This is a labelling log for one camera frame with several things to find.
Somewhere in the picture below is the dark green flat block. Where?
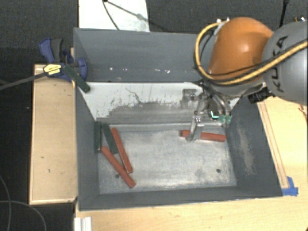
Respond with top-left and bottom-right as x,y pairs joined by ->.
101,123 -> 119,155
63,64 -> 91,93

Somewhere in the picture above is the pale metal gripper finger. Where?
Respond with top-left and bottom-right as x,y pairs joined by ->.
185,116 -> 204,143
194,124 -> 205,141

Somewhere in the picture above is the red-brown flat block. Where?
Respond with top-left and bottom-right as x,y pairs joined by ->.
110,128 -> 134,174
101,145 -> 137,189
180,129 -> 227,143

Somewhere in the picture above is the grey metal bin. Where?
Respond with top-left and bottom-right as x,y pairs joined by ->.
73,27 -> 283,211

